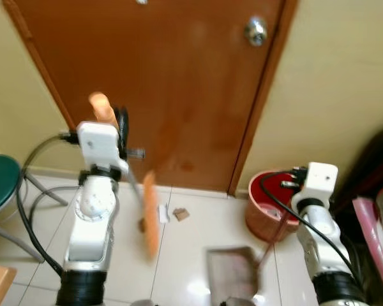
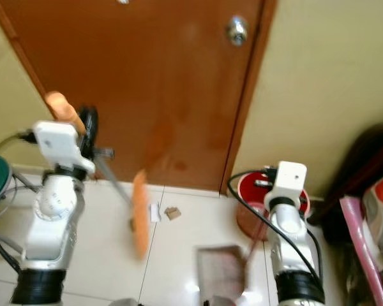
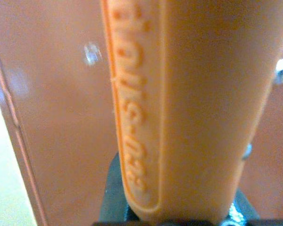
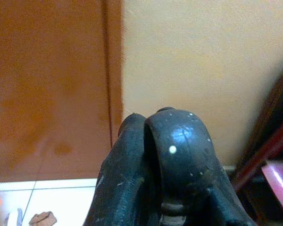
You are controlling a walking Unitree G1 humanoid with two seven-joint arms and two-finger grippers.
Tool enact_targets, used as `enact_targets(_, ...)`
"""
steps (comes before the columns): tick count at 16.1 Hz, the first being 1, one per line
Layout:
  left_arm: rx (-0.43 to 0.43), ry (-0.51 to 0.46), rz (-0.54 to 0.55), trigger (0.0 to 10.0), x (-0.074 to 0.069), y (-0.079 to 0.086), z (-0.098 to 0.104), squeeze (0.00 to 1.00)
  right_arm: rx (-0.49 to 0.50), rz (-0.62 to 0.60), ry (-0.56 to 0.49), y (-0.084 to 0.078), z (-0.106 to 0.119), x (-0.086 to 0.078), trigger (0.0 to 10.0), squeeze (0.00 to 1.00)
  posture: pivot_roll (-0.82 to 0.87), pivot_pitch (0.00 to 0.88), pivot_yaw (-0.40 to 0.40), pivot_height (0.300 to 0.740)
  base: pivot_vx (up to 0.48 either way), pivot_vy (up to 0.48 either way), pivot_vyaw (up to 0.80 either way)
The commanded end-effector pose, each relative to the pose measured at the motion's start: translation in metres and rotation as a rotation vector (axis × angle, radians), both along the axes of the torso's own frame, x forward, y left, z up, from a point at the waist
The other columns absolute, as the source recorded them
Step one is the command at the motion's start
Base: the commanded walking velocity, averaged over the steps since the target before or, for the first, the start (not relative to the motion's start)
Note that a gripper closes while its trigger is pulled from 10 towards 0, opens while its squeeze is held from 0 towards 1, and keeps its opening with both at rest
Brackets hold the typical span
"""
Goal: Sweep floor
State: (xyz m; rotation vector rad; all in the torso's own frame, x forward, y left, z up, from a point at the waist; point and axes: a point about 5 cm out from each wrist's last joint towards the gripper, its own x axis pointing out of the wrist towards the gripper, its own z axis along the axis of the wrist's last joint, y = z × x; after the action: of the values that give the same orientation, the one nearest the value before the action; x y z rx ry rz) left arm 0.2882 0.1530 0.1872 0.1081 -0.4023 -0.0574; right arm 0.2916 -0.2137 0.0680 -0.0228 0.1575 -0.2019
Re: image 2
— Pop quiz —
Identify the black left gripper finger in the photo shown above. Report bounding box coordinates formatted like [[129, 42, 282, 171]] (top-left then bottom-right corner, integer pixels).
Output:
[[79, 105, 100, 131]]

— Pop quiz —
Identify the orange broom with silver handle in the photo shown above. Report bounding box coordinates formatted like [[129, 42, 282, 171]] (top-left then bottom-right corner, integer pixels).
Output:
[[45, 91, 152, 259]]

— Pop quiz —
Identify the brown dustpan with red handle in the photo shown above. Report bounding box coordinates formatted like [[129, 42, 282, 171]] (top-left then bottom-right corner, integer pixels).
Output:
[[196, 210, 275, 304]]

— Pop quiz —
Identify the red plastic bucket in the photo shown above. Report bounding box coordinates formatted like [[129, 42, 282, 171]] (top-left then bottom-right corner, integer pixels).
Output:
[[236, 170, 311, 242]]

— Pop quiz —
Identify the dark bulky bag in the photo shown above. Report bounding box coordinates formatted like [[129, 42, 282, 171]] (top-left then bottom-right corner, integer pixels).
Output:
[[310, 124, 383, 225]]

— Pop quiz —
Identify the brown wooden door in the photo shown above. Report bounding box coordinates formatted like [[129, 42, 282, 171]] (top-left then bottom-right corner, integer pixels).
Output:
[[0, 0, 266, 189]]

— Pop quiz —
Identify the pink long flat object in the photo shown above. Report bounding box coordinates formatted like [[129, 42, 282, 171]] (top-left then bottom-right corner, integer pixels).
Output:
[[340, 196, 383, 302]]

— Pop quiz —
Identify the grey and red container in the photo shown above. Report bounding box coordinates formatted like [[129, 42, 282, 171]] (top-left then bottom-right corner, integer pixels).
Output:
[[363, 175, 383, 246]]

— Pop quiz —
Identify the silver round door knob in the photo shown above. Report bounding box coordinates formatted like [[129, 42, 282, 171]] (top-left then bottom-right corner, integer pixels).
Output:
[[225, 15, 249, 47]]

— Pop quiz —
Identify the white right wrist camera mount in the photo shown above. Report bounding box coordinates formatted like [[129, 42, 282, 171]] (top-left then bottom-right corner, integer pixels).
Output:
[[271, 161, 308, 202]]

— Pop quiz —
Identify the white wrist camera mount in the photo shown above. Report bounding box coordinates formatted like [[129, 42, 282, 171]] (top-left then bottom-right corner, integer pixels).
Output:
[[271, 161, 308, 202], [33, 121, 95, 177]]

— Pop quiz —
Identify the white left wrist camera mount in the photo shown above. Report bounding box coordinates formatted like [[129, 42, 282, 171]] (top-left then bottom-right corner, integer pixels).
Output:
[[33, 121, 95, 177]]

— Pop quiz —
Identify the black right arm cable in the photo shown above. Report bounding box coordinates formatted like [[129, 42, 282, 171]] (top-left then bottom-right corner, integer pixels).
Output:
[[228, 169, 323, 268]]

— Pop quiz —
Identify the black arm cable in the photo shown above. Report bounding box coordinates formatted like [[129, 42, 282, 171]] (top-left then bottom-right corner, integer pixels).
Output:
[[0, 131, 39, 273], [228, 169, 323, 268]]

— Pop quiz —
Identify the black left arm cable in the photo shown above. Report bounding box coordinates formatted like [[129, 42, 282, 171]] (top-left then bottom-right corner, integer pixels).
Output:
[[0, 131, 39, 273]]

